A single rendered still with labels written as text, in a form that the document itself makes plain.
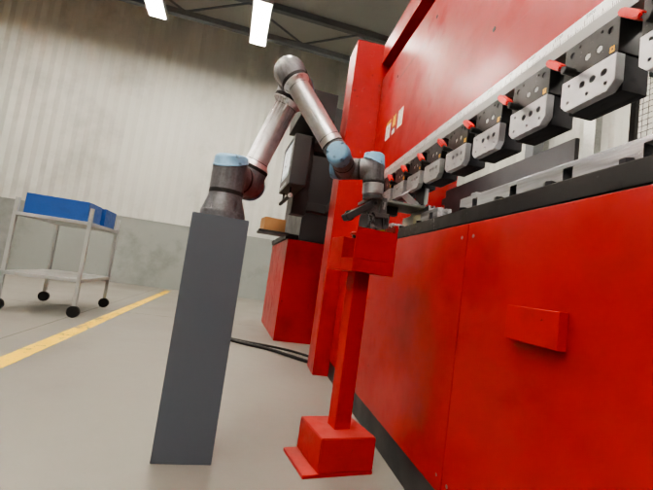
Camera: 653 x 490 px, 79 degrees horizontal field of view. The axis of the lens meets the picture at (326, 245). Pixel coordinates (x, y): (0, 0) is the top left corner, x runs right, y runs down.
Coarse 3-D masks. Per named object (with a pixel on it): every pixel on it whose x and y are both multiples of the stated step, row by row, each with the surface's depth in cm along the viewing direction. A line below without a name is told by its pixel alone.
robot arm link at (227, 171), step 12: (216, 156) 135; (228, 156) 133; (240, 156) 135; (216, 168) 133; (228, 168) 132; (240, 168) 134; (216, 180) 132; (228, 180) 132; (240, 180) 135; (252, 180) 143
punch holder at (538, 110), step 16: (528, 80) 111; (544, 80) 104; (560, 80) 103; (528, 96) 110; (544, 96) 103; (560, 96) 103; (512, 112) 117; (528, 112) 109; (544, 112) 102; (560, 112) 103; (512, 128) 115; (528, 128) 108; (544, 128) 105; (560, 128) 104; (528, 144) 116
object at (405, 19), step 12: (420, 0) 214; (432, 0) 211; (408, 12) 232; (420, 12) 221; (396, 24) 254; (408, 24) 232; (396, 36) 249; (408, 36) 243; (384, 48) 278; (396, 48) 256; (384, 60) 273
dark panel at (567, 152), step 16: (560, 144) 172; (576, 144) 164; (528, 160) 192; (544, 160) 180; (560, 160) 171; (496, 176) 217; (512, 176) 202; (448, 192) 271; (464, 192) 248; (448, 208) 267
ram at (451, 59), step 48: (480, 0) 148; (528, 0) 118; (576, 0) 97; (624, 0) 83; (432, 48) 190; (480, 48) 142; (528, 48) 114; (384, 96) 265; (432, 96) 180; (384, 144) 248; (432, 144) 172
